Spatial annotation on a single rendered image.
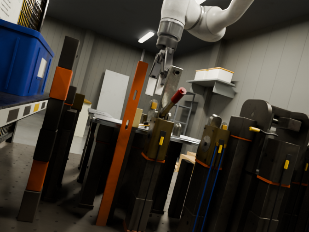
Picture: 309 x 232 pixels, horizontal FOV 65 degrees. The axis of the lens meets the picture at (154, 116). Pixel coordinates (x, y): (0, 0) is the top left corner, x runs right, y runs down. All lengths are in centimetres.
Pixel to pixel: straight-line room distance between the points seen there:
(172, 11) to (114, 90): 784
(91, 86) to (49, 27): 229
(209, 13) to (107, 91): 778
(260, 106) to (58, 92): 59
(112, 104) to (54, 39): 283
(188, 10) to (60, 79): 51
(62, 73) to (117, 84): 809
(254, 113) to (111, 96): 793
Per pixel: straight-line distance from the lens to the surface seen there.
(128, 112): 72
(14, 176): 107
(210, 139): 76
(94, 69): 894
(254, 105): 85
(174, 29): 91
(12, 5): 105
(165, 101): 75
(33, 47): 55
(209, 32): 100
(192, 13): 97
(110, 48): 909
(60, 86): 69
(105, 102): 856
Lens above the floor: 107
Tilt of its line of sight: 1 degrees down
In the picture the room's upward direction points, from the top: 15 degrees clockwise
